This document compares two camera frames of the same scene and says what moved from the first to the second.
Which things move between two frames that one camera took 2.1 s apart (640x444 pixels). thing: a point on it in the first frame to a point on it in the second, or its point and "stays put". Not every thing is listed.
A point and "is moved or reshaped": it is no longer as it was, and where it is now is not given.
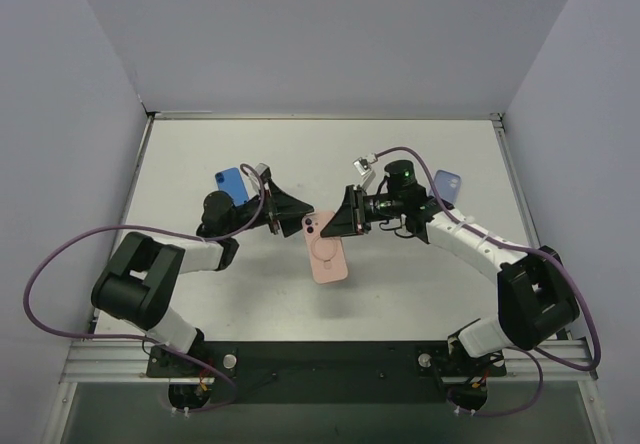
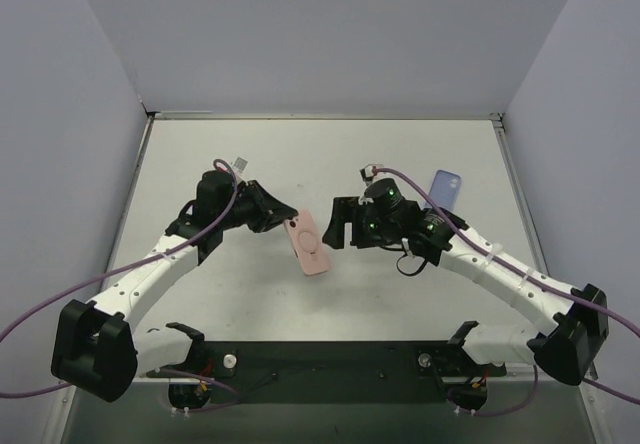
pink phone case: (327, 253) is moved or reshaped
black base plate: (326, 372) stays put
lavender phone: (448, 185) stays put
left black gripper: (273, 212) to (258, 206)
